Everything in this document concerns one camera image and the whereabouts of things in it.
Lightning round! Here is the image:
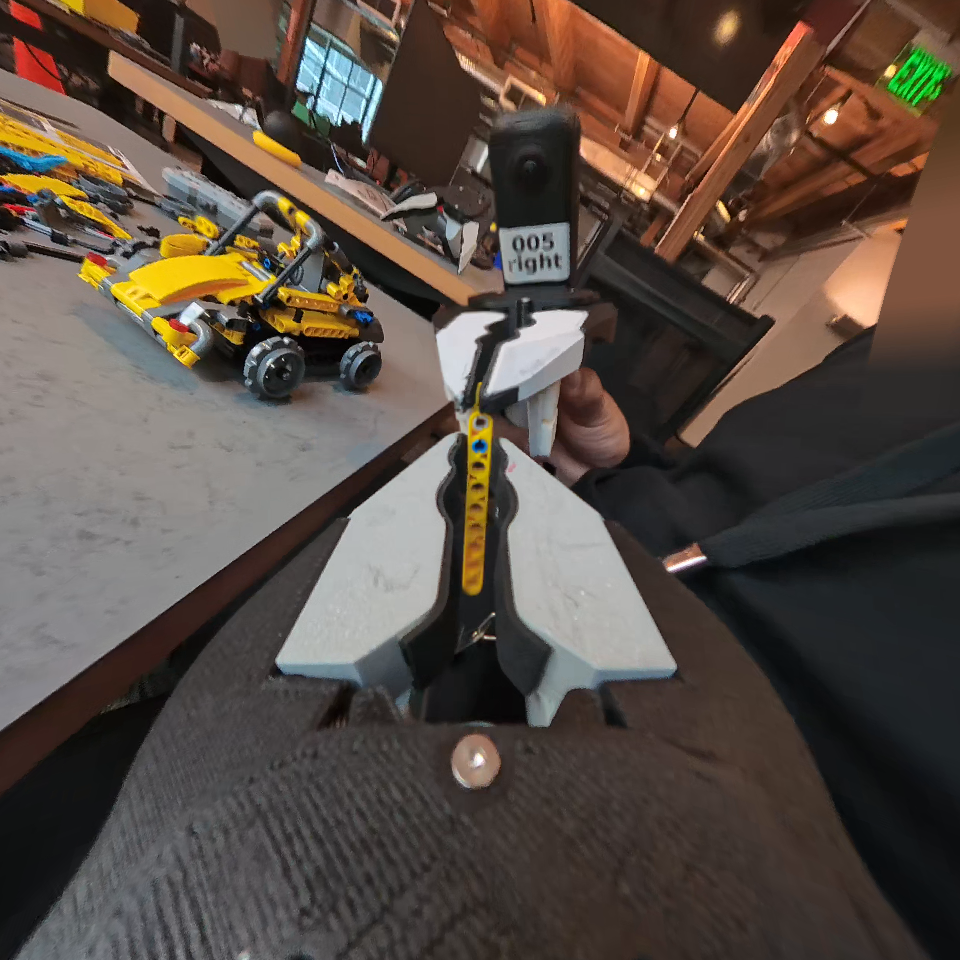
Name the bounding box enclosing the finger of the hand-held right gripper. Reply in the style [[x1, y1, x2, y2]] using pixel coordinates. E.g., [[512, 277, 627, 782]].
[[435, 309, 502, 412], [478, 308, 590, 412]]

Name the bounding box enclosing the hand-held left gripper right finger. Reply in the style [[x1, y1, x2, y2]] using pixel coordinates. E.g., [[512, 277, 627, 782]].
[[493, 439, 679, 727]]

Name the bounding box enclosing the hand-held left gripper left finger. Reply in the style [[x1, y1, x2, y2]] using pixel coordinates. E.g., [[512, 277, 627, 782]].
[[276, 435, 462, 691]]

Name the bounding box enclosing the long yellow brick beam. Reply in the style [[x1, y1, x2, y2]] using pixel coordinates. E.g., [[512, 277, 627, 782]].
[[460, 408, 497, 598]]

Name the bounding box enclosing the yellow brick toy car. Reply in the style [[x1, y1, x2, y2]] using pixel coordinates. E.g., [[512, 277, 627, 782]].
[[78, 189, 386, 401]]

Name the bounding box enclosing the person's right forearm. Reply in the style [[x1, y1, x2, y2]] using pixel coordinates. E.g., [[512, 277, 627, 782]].
[[573, 330, 960, 526]]

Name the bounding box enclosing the person's right hand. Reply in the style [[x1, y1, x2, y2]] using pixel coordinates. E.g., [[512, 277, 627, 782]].
[[552, 367, 633, 486]]

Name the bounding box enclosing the idle black grey gripper device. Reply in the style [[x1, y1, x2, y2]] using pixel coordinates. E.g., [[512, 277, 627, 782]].
[[381, 183, 497, 276]]

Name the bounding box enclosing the large dark display panel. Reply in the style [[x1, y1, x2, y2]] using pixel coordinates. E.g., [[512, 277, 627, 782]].
[[366, 0, 489, 186]]

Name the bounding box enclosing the black office chair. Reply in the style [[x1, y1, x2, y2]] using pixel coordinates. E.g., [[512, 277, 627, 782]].
[[584, 231, 775, 444]]

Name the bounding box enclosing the paper sheet with drawings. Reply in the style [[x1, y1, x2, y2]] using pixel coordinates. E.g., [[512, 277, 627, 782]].
[[323, 168, 396, 216]]

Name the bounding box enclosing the wood rimmed grey table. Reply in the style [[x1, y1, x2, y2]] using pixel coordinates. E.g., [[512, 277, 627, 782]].
[[106, 51, 489, 306]]

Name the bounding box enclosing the grey brick battery box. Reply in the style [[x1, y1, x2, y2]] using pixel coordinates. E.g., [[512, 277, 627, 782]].
[[162, 165, 249, 219]]

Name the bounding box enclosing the green exit sign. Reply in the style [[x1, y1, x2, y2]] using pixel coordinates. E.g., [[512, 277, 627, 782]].
[[884, 44, 954, 114]]

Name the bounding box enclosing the pile of small brick parts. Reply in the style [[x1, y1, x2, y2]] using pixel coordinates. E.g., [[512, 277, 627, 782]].
[[0, 112, 163, 264]]

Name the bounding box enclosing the bundle of yellow beams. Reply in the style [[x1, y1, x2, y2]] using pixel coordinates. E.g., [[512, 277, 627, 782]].
[[0, 112, 129, 189]]

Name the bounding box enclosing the black ball on yellow ring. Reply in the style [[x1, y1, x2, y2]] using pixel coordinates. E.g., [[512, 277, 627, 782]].
[[252, 110, 306, 168]]

